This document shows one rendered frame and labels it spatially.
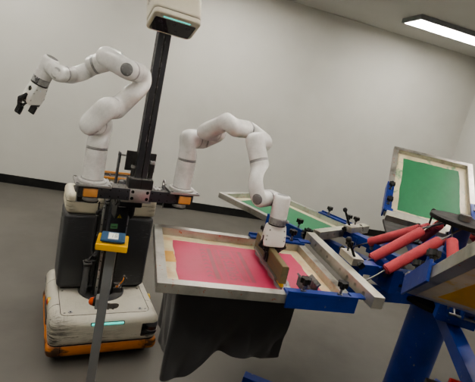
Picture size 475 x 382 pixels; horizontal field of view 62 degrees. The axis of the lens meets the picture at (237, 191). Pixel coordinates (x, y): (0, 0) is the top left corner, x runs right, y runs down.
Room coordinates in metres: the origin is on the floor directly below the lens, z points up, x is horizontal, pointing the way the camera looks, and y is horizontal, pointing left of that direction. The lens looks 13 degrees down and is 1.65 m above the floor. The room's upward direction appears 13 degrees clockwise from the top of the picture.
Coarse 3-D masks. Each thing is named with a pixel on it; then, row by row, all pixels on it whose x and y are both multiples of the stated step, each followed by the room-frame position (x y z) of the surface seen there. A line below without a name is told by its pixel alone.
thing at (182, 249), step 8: (176, 240) 1.74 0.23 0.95; (176, 248) 1.65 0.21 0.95; (184, 248) 1.67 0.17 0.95; (192, 248) 1.69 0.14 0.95; (208, 248) 1.73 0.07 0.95; (216, 248) 1.76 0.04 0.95; (224, 248) 1.78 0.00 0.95; (232, 248) 1.80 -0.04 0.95; (240, 248) 1.83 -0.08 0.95; (176, 256) 1.56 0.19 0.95; (184, 256) 1.58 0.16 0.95; (192, 256) 1.60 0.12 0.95; (200, 256) 1.62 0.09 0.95; (248, 256) 1.74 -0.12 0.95; (256, 256) 1.77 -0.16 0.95; (288, 256) 1.86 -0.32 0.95; (248, 264) 1.66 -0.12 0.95; (256, 264) 1.68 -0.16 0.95; (288, 264) 1.76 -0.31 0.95; (296, 264) 1.79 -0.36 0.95; (304, 272) 1.71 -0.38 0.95
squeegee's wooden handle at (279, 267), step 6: (258, 234) 1.81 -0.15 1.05; (258, 240) 1.79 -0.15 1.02; (258, 246) 1.78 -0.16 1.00; (270, 252) 1.62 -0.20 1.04; (276, 252) 1.61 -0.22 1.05; (270, 258) 1.60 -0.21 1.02; (276, 258) 1.55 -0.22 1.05; (282, 258) 1.55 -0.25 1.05; (270, 264) 1.59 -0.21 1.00; (276, 264) 1.54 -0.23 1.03; (282, 264) 1.50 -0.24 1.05; (276, 270) 1.52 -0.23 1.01; (282, 270) 1.47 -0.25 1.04; (288, 270) 1.48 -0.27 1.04; (276, 276) 1.51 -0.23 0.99; (282, 276) 1.47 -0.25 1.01; (282, 282) 1.47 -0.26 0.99
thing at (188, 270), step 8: (176, 264) 1.49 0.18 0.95; (184, 264) 1.51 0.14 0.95; (192, 264) 1.52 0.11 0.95; (200, 264) 1.54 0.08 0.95; (184, 272) 1.43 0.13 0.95; (192, 272) 1.45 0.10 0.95; (200, 272) 1.46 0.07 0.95; (256, 272) 1.59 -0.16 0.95; (264, 272) 1.61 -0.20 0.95; (296, 272) 1.69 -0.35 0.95; (192, 280) 1.38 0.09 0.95; (200, 280) 1.39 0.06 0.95; (208, 280) 1.41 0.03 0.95; (216, 280) 1.42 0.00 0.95; (224, 280) 1.44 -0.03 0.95; (232, 280) 1.45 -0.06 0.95; (264, 280) 1.52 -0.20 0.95; (272, 280) 1.54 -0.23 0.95; (288, 280) 1.57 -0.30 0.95; (296, 280) 1.59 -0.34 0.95; (272, 288) 1.47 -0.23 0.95
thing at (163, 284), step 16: (160, 224) 1.80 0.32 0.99; (160, 240) 1.60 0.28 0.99; (224, 240) 1.86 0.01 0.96; (240, 240) 1.88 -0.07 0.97; (160, 256) 1.44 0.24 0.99; (304, 256) 1.87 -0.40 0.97; (160, 272) 1.31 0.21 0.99; (320, 272) 1.69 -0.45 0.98; (160, 288) 1.24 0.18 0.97; (176, 288) 1.25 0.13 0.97; (192, 288) 1.27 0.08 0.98; (208, 288) 1.28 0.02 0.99; (224, 288) 1.30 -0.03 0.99; (240, 288) 1.33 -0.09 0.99; (256, 288) 1.36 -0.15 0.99; (336, 288) 1.54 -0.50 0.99
